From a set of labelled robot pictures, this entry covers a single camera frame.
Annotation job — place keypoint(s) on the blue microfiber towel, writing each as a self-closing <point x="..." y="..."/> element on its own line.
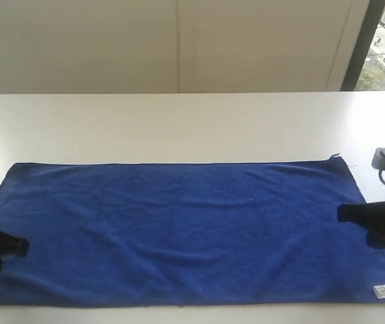
<point x="114" y="235"/>

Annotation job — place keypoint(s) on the dark window frame post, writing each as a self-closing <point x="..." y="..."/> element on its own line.
<point x="363" y="42"/>

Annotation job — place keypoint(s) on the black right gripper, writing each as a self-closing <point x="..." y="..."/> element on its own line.
<point x="369" y="216"/>

